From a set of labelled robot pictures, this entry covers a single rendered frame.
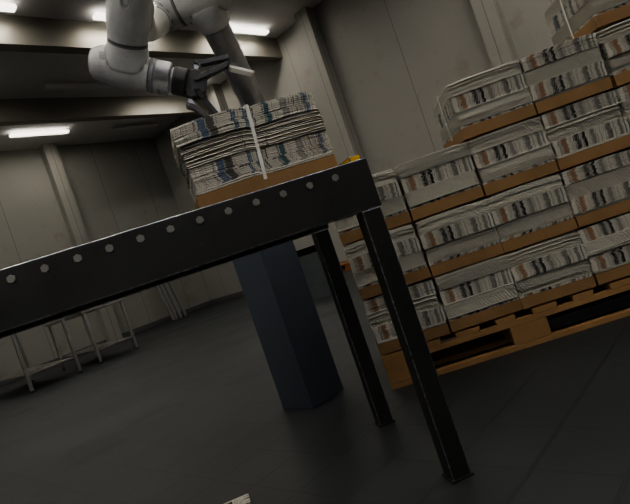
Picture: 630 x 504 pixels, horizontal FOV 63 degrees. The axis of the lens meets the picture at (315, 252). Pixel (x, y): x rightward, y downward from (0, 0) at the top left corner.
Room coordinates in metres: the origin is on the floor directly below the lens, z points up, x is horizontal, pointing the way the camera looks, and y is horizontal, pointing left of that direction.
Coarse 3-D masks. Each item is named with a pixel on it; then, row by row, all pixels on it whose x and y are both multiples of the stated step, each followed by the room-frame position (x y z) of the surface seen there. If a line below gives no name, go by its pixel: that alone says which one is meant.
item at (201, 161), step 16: (224, 112) 1.30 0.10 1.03; (176, 128) 1.26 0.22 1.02; (192, 128) 1.28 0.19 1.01; (208, 128) 1.28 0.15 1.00; (224, 128) 1.29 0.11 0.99; (176, 144) 1.26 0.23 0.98; (192, 144) 1.28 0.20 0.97; (208, 144) 1.28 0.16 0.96; (224, 144) 1.29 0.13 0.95; (240, 144) 1.30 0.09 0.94; (176, 160) 1.46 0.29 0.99; (192, 160) 1.27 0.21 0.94; (208, 160) 1.28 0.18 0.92; (224, 160) 1.29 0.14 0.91; (240, 160) 1.30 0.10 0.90; (192, 176) 1.27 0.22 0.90; (208, 176) 1.28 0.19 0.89; (224, 176) 1.29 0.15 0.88; (240, 176) 1.30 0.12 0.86; (192, 192) 1.46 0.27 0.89
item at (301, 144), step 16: (288, 96) 1.33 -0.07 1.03; (304, 96) 1.34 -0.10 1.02; (272, 112) 1.32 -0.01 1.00; (288, 112) 1.34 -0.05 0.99; (304, 112) 1.34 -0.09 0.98; (272, 128) 1.32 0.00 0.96; (288, 128) 1.33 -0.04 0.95; (304, 128) 1.34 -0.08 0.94; (320, 128) 1.35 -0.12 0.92; (272, 144) 1.32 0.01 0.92; (288, 144) 1.33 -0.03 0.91; (304, 144) 1.34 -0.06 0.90; (320, 144) 1.35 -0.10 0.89; (288, 160) 1.33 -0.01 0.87; (304, 160) 1.34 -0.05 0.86
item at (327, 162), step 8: (320, 160) 1.34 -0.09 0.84; (328, 160) 1.35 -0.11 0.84; (288, 168) 1.32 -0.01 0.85; (296, 168) 1.33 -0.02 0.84; (304, 168) 1.33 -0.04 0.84; (312, 168) 1.34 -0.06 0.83; (320, 168) 1.34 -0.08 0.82; (328, 168) 1.35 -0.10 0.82; (280, 176) 1.32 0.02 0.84; (288, 176) 1.32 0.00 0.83; (296, 176) 1.32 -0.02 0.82
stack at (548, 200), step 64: (512, 128) 1.97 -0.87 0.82; (576, 128) 1.95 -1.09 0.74; (384, 192) 2.00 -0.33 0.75; (448, 192) 1.99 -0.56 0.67; (512, 192) 1.97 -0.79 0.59; (576, 192) 1.96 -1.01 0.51; (448, 256) 2.00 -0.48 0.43; (512, 256) 1.98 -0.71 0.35; (576, 256) 1.96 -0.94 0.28; (384, 320) 2.03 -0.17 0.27; (448, 320) 2.01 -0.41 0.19; (512, 320) 1.98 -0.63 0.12
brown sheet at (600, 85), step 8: (600, 80) 1.93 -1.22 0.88; (608, 80) 1.93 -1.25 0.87; (576, 88) 1.94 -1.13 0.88; (584, 88) 1.94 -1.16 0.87; (592, 88) 1.94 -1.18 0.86; (600, 88) 1.93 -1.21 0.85; (608, 88) 1.93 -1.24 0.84; (560, 96) 1.95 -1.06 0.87; (568, 96) 1.94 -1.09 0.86; (576, 96) 1.94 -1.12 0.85; (584, 96) 1.94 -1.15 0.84; (536, 104) 1.96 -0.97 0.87; (544, 104) 1.95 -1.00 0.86; (552, 104) 1.95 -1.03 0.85; (560, 104) 1.95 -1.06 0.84; (536, 112) 1.97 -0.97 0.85
